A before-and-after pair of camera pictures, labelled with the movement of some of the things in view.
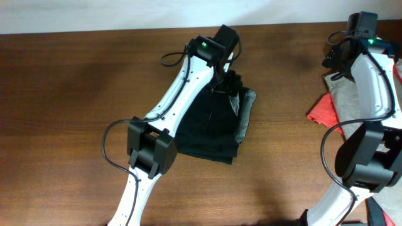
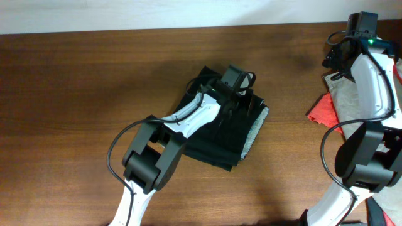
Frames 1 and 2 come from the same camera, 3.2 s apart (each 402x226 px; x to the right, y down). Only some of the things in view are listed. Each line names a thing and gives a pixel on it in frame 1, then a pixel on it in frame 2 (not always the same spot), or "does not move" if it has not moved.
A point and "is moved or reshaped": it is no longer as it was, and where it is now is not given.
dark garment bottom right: x=375 y=213 does not move
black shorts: x=215 y=124 is moved or reshaped
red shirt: x=324 y=111 does not move
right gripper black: x=332 y=61 does not move
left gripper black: x=230 y=83 to x=247 y=100
